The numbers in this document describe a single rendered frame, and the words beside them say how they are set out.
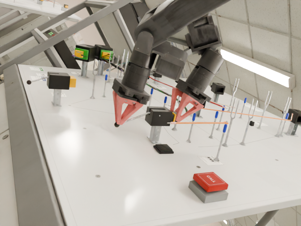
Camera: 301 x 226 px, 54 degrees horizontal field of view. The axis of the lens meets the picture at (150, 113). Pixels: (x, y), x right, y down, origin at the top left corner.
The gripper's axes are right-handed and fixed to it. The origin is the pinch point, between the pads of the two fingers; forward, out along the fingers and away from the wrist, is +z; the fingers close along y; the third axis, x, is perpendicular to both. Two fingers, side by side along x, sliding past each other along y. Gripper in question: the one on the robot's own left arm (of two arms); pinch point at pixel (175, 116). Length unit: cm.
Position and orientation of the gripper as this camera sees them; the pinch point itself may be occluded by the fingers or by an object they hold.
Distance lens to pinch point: 80.6
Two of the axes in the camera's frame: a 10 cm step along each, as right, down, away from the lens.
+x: -7.5, -4.1, -5.3
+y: -4.0, -3.6, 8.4
